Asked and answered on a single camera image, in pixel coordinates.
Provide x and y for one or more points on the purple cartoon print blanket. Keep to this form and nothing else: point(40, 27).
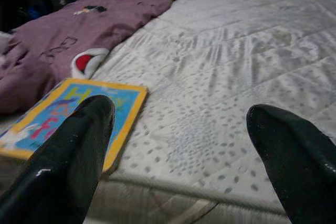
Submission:
point(78, 30)

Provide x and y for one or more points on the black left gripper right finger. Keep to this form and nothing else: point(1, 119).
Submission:
point(302, 171)

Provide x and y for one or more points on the yellow framed puzzle board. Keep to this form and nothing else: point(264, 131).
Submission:
point(126, 108)

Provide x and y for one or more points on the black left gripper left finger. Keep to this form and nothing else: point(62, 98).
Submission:
point(60, 161)

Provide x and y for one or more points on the white quilted mattress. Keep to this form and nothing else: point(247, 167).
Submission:
point(223, 77)

